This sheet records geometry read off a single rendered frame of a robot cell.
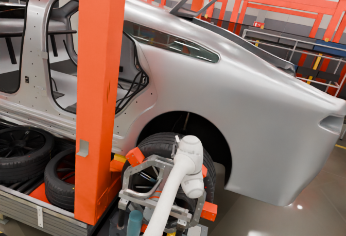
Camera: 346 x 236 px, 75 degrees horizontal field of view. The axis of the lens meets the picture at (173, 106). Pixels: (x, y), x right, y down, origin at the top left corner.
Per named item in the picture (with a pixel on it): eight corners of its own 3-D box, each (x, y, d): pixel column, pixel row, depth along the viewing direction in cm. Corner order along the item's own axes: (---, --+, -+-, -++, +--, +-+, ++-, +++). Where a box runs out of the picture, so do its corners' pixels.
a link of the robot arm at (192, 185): (197, 177, 117) (198, 156, 111) (207, 201, 103) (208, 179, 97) (177, 180, 115) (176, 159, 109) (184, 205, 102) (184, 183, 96)
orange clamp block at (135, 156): (145, 157, 147) (137, 146, 146) (140, 164, 140) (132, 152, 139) (137, 161, 150) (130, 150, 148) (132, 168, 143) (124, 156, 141)
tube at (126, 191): (162, 182, 141) (165, 168, 137) (152, 204, 124) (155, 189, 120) (136, 173, 144) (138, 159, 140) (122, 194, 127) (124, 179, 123)
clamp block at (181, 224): (187, 219, 129) (189, 212, 127) (184, 232, 120) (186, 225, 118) (178, 216, 130) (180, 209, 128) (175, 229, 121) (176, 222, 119)
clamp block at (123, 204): (132, 199, 134) (133, 192, 132) (125, 211, 126) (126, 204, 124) (124, 197, 135) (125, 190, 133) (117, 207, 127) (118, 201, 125)
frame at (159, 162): (193, 234, 157) (213, 172, 136) (192, 242, 151) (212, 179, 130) (122, 208, 166) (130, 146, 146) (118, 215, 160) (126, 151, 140)
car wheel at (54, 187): (123, 167, 253) (125, 150, 244) (110, 217, 193) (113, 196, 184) (63, 160, 246) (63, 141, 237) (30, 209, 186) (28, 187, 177)
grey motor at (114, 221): (144, 218, 220) (149, 190, 207) (125, 258, 182) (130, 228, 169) (127, 212, 223) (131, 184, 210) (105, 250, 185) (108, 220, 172)
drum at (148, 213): (171, 203, 153) (175, 187, 148) (162, 229, 134) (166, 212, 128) (152, 196, 155) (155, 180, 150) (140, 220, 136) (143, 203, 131)
